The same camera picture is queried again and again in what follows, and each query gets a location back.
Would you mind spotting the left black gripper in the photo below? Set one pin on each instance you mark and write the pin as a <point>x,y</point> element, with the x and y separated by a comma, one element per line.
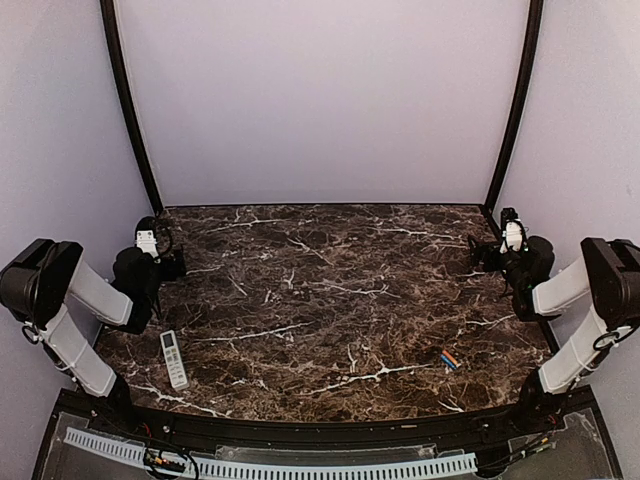
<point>171,272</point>

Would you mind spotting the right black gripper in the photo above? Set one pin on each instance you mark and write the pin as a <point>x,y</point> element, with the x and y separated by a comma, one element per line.
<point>478,254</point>

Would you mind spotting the white remote control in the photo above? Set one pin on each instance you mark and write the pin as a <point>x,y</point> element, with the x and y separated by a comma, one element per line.
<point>173,360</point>

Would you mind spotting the blue battery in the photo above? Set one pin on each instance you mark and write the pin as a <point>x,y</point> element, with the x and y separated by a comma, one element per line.
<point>450,363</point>

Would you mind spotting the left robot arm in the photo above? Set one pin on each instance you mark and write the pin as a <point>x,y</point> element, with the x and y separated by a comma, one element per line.
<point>35,288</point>

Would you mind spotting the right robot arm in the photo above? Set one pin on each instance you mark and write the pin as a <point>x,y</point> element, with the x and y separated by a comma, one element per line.
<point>606,271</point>

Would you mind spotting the orange battery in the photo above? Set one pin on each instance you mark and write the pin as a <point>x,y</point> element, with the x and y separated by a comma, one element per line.
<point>449,356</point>

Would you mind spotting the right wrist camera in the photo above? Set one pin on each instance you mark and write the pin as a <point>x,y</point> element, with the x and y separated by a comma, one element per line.
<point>513,231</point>

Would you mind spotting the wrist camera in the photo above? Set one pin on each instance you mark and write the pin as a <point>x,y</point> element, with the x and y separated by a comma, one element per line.
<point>513,231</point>
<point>146,236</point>

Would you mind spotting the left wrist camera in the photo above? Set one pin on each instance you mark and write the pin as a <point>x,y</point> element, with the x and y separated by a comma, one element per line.
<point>146,236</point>

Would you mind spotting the left black frame post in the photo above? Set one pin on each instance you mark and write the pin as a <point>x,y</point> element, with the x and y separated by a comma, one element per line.
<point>124,92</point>

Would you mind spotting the black frame post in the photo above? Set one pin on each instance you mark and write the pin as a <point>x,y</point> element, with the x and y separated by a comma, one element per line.
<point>124,92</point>
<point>524,74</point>

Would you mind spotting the black front rail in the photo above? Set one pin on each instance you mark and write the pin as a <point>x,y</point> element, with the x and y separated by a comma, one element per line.
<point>485,429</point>

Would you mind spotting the white slotted cable duct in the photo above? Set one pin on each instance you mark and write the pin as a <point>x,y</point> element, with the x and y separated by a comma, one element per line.
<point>254,463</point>

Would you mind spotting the right black frame post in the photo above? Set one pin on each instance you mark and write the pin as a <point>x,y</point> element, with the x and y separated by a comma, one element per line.
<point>524,74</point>

